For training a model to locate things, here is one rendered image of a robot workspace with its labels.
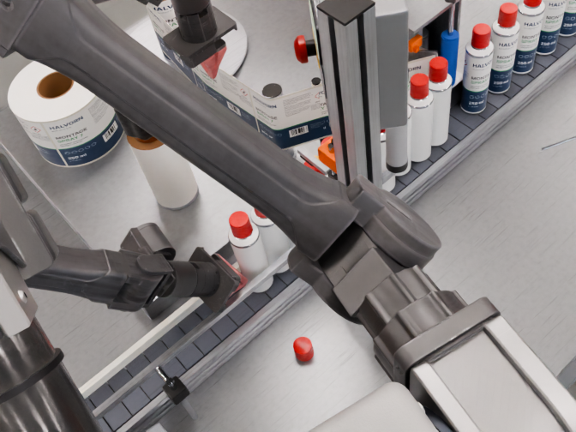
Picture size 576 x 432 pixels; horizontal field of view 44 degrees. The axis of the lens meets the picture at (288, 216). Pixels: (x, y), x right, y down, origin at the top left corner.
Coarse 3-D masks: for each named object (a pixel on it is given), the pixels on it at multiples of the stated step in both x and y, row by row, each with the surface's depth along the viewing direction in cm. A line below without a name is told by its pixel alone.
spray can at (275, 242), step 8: (256, 216) 117; (264, 216) 116; (256, 224) 117; (264, 224) 117; (272, 224) 117; (264, 232) 118; (272, 232) 118; (280, 232) 120; (264, 240) 121; (272, 240) 120; (280, 240) 121; (264, 248) 123; (272, 248) 122; (280, 248) 123; (288, 248) 126; (272, 256) 125; (280, 256) 125; (280, 272) 129
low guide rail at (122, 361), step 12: (192, 300) 125; (180, 312) 124; (168, 324) 123; (144, 336) 122; (156, 336) 123; (132, 348) 121; (144, 348) 122; (120, 360) 120; (108, 372) 119; (84, 384) 119; (96, 384) 119; (84, 396) 119
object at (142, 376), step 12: (384, 180) 129; (288, 252) 122; (276, 264) 121; (264, 276) 120; (252, 288) 120; (228, 300) 119; (240, 300) 119; (204, 324) 117; (192, 336) 116; (180, 348) 115; (156, 360) 114; (168, 360) 115; (144, 372) 113; (132, 384) 112; (120, 396) 112; (96, 408) 111; (108, 408) 111
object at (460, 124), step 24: (504, 96) 147; (456, 120) 145; (480, 120) 144; (456, 144) 142; (192, 312) 128; (240, 312) 126; (168, 336) 126; (216, 336) 124; (144, 360) 124; (192, 360) 122; (120, 384) 122; (144, 384) 121; (120, 408) 119
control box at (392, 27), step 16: (320, 0) 80; (384, 0) 79; (400, 0) 78; (384, 16) 78; (400, 16) 78; (384, 32) 79; (400, 32) 80; (384, 48) 81; (400, 48) 82; (384, 64) 83; (400, 64) 84; (384, 80) 85; (400, 80) 86; (384, 96) 88; (400, 96) 88; (384, 112) 90; (400, 112) 90; (384, 128) 92
